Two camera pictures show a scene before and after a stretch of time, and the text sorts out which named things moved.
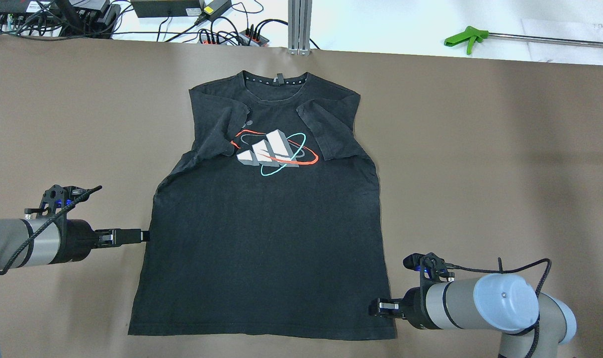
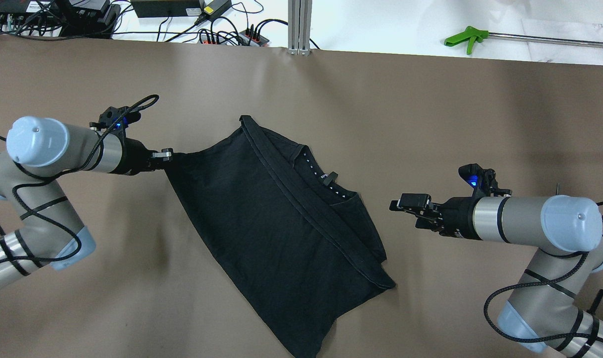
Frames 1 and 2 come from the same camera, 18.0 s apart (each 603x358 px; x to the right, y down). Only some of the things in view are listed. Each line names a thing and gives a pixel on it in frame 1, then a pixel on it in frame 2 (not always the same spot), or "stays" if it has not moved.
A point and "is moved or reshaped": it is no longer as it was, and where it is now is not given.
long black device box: (166, 8) stays
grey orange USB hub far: (249, 37) stays
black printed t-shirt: (271, 223) is moved or reshaped
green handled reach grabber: (473, 34) stays
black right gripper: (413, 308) → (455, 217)
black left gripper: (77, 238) → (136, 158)
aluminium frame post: (300, 15) stays
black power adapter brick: (216, 7) stays
